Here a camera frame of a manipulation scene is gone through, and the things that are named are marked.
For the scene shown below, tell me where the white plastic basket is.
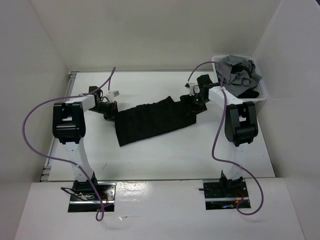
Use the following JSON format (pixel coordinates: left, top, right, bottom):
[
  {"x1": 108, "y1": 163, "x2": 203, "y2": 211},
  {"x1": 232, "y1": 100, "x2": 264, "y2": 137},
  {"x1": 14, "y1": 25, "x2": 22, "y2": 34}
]
[{"x1": 211, "y1": 54, "x2": 268, "y2": 103}]

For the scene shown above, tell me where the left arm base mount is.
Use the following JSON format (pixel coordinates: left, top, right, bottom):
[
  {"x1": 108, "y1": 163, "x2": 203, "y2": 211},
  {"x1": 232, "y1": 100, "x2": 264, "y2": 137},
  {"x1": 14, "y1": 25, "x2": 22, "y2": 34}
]
[{"x1": 60, "y1": 181, "x2": 117, "y2": 213}]

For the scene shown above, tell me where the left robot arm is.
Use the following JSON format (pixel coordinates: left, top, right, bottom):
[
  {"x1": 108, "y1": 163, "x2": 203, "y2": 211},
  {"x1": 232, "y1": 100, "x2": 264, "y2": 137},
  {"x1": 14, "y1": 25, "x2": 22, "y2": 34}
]
[{"x1": 52, "y1": 86, "x2": 118, "y2": 200}]

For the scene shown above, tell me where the black garment in basket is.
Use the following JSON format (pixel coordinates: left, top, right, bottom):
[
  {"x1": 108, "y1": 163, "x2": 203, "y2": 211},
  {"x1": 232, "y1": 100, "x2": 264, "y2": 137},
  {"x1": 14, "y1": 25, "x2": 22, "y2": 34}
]
[{"x1": 220, "y1": 63, "x2": 261, "y2": 99}]

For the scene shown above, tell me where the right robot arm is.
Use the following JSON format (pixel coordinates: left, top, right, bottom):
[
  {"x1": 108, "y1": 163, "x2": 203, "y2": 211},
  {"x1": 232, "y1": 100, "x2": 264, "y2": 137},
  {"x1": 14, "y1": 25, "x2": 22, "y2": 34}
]
[{"x1": 184, "y1": 74, "x2": 259, "y2": 197}]

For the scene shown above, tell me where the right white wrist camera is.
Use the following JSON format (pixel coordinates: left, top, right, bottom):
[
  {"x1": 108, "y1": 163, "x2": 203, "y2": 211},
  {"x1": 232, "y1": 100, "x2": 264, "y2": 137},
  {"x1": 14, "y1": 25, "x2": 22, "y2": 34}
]
[{"x1": 185, "y1": 82, "x2": 200, "y2": 96}]

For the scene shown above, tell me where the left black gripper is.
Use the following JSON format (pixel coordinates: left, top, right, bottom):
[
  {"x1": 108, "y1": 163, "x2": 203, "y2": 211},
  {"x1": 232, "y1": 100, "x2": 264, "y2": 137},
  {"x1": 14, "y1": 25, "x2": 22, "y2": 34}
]
[{"x1": 87, "y1": 101, "x2": 122, "y2": 124}]

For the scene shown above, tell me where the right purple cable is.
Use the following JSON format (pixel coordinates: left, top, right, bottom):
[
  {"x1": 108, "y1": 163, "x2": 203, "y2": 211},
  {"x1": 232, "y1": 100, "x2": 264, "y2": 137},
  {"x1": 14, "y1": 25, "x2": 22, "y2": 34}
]
[{"x1": 187, "y1": 61, "x2": 265, "y2": 216}]

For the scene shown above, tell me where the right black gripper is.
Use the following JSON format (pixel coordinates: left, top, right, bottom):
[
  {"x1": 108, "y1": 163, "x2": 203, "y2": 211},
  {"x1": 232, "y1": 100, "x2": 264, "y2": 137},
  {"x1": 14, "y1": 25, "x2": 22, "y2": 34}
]
[{"x1": 180, "y1": 92, "x2": 209, "y2": 118}]

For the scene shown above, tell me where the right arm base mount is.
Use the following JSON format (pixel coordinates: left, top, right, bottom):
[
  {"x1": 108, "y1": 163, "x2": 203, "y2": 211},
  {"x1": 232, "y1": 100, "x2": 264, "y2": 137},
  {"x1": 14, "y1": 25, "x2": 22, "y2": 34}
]
[{"x1": 198, "y1": 179, "x2": 251, "y2": 210}]

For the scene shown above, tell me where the black skirt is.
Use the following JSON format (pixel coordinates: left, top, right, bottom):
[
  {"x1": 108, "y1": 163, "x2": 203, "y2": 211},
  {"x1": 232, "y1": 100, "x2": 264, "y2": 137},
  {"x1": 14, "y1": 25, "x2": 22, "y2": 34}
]
[{"x1": 114, "y1": 96, "x2": 197, "y2": 147}]

